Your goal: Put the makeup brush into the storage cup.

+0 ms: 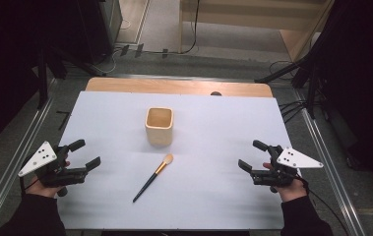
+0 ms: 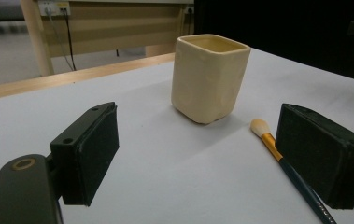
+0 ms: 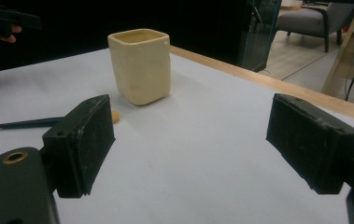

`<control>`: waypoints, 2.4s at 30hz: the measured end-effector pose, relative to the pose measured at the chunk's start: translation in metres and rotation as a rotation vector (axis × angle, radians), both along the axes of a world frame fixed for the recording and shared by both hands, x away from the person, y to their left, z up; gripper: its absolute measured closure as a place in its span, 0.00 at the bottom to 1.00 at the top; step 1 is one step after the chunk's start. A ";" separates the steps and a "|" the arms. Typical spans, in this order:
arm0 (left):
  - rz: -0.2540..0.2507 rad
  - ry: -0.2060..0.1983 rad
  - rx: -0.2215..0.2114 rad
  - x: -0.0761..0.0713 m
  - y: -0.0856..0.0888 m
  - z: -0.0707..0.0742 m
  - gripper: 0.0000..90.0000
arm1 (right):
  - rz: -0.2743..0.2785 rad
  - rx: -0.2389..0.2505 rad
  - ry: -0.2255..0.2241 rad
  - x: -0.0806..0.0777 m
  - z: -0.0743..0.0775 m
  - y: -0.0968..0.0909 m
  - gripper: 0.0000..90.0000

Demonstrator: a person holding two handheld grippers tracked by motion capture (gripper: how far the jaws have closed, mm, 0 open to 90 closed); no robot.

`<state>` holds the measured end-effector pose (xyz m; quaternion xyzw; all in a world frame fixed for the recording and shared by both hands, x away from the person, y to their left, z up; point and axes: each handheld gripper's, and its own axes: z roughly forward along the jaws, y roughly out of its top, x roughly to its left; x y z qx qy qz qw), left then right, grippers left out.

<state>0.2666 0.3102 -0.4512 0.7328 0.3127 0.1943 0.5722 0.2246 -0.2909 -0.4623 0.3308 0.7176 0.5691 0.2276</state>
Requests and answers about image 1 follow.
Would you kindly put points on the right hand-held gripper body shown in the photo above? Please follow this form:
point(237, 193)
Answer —
point(297, 160)

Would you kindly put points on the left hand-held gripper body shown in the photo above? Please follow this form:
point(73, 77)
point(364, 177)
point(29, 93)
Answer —
point(41, 157)

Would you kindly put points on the beige square ceramic cup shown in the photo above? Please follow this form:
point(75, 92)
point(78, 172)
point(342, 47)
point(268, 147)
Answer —
point(158, 134)

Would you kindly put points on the person's right hand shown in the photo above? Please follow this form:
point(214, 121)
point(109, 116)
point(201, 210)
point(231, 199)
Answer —
point(292, 193)

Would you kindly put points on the person's left hand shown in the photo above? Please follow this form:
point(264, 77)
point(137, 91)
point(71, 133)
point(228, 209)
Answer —
point(41, 190)

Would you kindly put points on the black metal stand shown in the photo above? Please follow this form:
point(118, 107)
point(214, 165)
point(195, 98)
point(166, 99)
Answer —
point(42, 85)
point(311, 95)

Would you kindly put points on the black tape strip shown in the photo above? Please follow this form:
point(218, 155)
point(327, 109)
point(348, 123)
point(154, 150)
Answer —
point(124, 49)
point(165, 53)

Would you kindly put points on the black cabinet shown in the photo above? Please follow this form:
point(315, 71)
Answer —
point(98, 29)

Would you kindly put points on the aluminium floor rail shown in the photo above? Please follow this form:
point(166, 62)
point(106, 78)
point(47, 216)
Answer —
point(14, 165)
point(339, 187)

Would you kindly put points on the light wooden frame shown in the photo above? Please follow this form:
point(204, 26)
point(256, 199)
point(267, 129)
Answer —
point(226, 18)

